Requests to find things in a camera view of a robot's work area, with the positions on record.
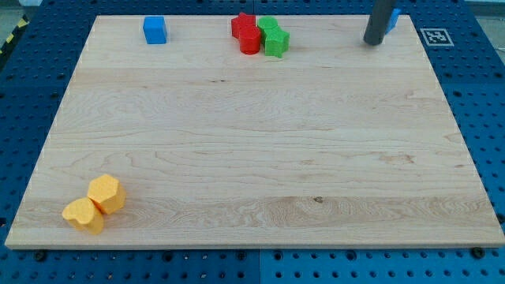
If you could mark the blue cube block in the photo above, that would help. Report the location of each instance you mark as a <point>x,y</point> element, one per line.
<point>155,31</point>

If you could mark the wooden board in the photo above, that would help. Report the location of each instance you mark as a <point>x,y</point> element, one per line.
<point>336,145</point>

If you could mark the green star block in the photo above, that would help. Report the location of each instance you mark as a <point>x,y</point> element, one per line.
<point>276,42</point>

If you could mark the red cylinder block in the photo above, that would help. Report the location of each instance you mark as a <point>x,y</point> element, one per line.
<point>249,39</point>

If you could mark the red star block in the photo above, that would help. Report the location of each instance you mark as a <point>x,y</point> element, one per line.
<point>240,21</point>

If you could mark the yellow hexagon block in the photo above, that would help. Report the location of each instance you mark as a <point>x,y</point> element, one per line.
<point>107,193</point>

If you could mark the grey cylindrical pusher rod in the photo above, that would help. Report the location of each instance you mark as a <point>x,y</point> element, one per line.
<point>378,21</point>

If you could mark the yellow heart block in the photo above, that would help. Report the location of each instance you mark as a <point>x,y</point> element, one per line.
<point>82,214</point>

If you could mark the blue block behind rod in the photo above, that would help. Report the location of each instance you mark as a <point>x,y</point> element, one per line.
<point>396,12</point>

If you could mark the white fiducial marker tag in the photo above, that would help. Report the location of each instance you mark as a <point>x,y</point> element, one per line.
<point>436,37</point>

